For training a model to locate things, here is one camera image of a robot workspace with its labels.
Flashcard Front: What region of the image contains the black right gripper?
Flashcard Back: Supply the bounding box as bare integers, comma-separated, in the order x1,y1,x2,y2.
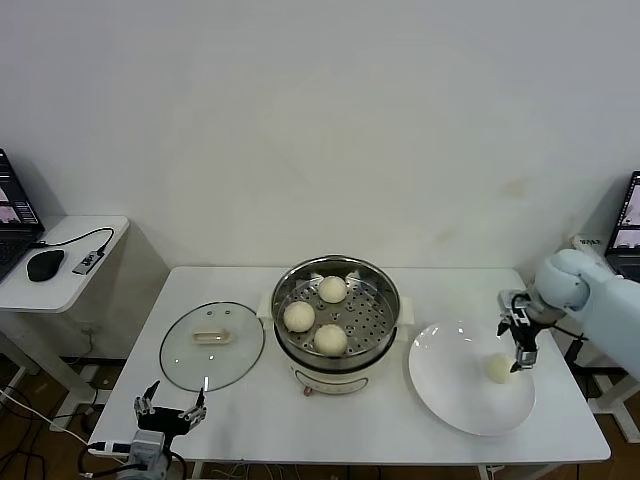
495,318,542,377

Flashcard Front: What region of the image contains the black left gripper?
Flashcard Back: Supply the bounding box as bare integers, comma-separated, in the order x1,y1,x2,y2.
132,379,209,436

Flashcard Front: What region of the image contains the white steamed baozi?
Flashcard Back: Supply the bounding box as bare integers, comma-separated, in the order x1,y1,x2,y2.
283,300,317,333
484,352,514,385
313,323,349,357
318,274,348,304

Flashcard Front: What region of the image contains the glass pot lid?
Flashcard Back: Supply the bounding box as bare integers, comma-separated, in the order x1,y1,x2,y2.
159,300,266,394

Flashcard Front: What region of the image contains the stainless steel steamer basket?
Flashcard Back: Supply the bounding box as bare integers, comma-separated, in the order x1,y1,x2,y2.
258,255,417,364

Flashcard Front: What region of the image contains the white round plate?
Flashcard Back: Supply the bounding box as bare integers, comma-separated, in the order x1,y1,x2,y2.
408,321,537,437

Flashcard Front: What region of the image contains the grey power strip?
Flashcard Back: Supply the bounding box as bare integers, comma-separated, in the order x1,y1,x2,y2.
79,363,114,389

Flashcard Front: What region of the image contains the black open laptop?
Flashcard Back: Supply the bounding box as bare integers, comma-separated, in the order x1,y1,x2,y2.
0,146,46,284
603,171,640,284

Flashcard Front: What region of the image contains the cream electric cooker pot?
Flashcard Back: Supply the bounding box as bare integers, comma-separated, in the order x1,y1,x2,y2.
262,317,409,400

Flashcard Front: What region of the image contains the black computer mouse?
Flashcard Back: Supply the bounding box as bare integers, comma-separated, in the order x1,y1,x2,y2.
26,248,66,282

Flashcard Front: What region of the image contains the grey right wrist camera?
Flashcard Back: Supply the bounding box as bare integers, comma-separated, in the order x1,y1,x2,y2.
497,288,531,321

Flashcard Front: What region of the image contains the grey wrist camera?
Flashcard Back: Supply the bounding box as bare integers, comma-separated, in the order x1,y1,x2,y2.
497,288,531,321
130,429,166,461

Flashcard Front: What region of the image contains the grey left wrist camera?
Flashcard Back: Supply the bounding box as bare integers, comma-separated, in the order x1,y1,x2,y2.
130,429,166,461

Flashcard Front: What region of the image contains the black cable with adapter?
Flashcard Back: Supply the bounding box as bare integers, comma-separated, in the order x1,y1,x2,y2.
565,332,592,366

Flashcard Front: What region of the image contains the white floor cable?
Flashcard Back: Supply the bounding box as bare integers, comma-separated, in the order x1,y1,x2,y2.
0,385,96,447

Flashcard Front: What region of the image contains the usb hub with black cable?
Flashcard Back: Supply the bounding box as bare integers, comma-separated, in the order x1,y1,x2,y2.
32,227,116,275

